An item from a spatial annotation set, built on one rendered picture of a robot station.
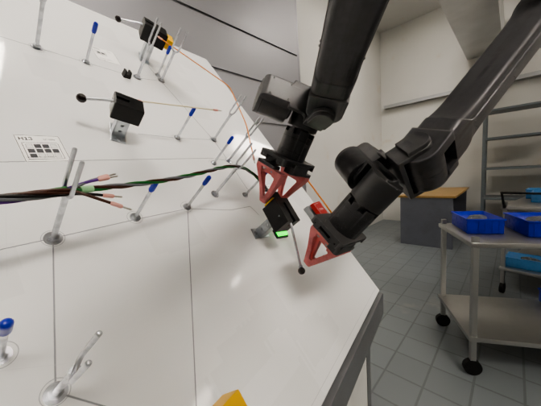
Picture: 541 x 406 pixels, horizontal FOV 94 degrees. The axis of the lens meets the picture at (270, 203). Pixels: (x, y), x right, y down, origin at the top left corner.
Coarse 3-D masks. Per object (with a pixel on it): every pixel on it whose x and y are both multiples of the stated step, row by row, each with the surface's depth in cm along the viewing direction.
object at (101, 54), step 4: (92, 48) 56; (96, 48) 57; (100, 48) 58; (96, 52) 56; (100, 52) 57; (104, 52) 58; (108, 52) 59; (112, 52) 60; (100, 56) 56; (104, 56) 57; (108, 56) 58; (112, 56) 59; (104, 60) 56; (108, 60) 57; (112, 60) 58; (116, 60) 59; (120, 64) 59
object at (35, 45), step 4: (40, 0) 41; (44, 0) 41; (40, 4) 42; (44, 4) 42; (40, 8) 42; (40, 12) 42; (40, 16) 43; (40, 20) 43; (40, 24) 43; (40, 28) 44; (36, 32) 44; (40, 32) 44; (36, 36) 44; (36, 40) 45; (32, 44) 45; (36, 44) 45; (36, 48) 45; (40, 48) 46
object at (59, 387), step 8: (96, 336) 15; (88, 344) 16; (80, 360) 18; (88, 360) 14; (72, 368) 18; (80, 368) 15; (88, 368) 15; (64, 376) 19; (72, 376) 16; (80, 376) 16; (56, 384) 23; (64, 384) 19; (48, 392) 22; (56, 392) 21; (64, 392) 23; (48, 400) 22; (56, 400) 22
